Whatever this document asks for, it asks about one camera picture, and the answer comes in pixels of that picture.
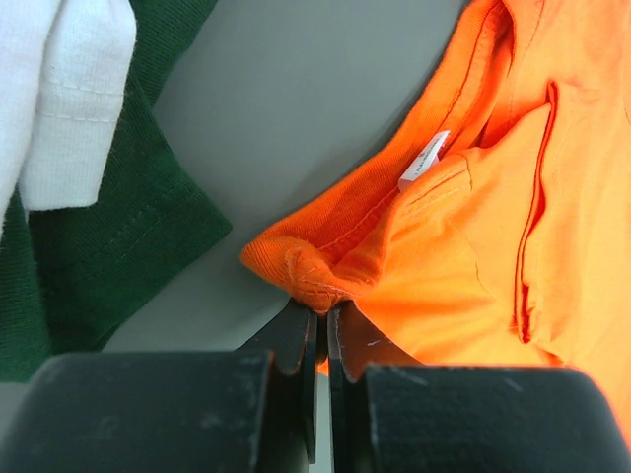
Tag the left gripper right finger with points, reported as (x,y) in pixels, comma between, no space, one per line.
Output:
(390,413)

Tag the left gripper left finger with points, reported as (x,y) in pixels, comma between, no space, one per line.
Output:
(249,410)

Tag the orange t-shirt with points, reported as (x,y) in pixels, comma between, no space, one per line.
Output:
(494,228)

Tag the dark green folded t-shirt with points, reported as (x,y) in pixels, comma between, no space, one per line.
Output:
(70,278)

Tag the white printed folded t-shirt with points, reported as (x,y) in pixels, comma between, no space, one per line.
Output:
(64,66)

